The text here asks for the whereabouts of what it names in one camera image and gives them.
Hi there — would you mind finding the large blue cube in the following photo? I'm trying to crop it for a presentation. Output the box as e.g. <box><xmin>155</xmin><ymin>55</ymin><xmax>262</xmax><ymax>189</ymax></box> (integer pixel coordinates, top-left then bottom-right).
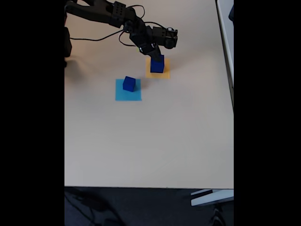
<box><xmin>122</xmin><ymin>75</ymin><xmax>136</xmax><ymax>92</ymax></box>

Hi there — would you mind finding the orange paper square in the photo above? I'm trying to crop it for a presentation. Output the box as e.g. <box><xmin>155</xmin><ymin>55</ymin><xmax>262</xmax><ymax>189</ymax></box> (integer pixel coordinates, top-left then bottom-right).
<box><xmin>145</xmin><ymin>57</ymin><xmax>170</xmax><ymax>80</ymax></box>

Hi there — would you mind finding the blue paper square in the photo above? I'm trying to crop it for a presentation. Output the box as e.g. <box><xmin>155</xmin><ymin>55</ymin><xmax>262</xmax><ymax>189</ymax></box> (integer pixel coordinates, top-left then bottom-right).
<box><xmin>115</xmin><ymin>79</ymin><xmax>143</xmax><ymax>102</ymax></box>

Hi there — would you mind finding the largest blue cube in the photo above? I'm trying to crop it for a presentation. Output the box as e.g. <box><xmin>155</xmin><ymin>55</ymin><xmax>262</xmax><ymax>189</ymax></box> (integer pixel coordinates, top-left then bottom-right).
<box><xmin>150</xmin><ymin>55</ymin><xmax>165</xmax><ymax>73</ymax></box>

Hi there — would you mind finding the white adjacent table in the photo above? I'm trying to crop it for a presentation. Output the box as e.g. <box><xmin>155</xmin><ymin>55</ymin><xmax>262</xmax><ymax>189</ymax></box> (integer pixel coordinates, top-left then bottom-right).
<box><xmin>215</xmin><ymin>0</ymin><xmax>234</xmax><ymax>110</ymax></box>

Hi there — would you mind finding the white table foot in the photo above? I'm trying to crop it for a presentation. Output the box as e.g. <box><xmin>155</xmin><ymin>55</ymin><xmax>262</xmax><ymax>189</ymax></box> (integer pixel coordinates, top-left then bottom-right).
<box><xmin>190</xmin><ymin>188</ymin><xmax>234</xmax><ymax>207</ymax></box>

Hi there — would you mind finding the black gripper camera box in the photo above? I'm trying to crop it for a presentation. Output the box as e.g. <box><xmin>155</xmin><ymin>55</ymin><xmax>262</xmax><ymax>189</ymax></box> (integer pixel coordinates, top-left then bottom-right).
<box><xmin>164</xmin><ymin>26</ymin><xmax>179</xmax><ymax>50</ymax></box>

